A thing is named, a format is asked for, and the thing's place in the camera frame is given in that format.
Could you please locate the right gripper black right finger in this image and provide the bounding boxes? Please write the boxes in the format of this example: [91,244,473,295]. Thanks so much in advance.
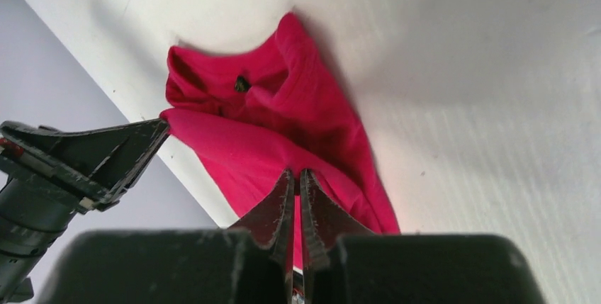
[299,169,374,303]

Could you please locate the crimson red t shirt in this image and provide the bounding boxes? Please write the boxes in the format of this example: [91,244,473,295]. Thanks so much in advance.
[159,12,401,270]

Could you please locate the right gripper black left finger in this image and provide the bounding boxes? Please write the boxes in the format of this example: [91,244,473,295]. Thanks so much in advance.
[230,169,296,303]

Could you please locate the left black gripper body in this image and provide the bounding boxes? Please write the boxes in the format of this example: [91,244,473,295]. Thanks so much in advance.
[1,152,82,303]

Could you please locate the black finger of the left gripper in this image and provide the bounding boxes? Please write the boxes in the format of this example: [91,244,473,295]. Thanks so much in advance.
[1,119,169,213]

